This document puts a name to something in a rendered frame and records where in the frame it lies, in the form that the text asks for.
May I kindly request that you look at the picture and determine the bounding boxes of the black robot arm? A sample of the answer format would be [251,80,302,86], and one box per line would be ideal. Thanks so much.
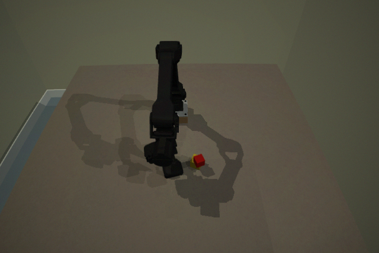
[144,41,187,167]

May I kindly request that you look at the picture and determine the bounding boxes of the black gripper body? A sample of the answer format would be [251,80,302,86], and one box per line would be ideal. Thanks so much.
[163,140,183,178]

